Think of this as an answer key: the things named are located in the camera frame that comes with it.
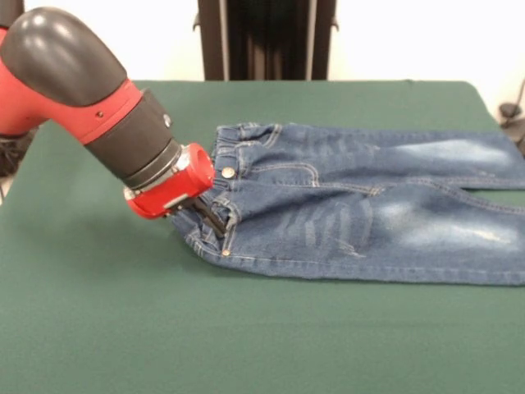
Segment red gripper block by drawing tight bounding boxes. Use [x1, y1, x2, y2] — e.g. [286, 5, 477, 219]
[124, 142, 229, 238]

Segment blue denim jeans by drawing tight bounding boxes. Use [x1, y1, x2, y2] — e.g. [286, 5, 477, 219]
[170, 121, 525, 286]

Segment dark green table cloth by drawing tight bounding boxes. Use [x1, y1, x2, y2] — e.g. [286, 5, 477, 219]
[0, 80, 525, 394]

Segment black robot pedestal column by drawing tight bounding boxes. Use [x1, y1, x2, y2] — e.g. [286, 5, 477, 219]
[196, 0, 340, 81]

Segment black cable bundle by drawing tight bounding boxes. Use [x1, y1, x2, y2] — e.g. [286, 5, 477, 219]
[0, 126, 40, 206]

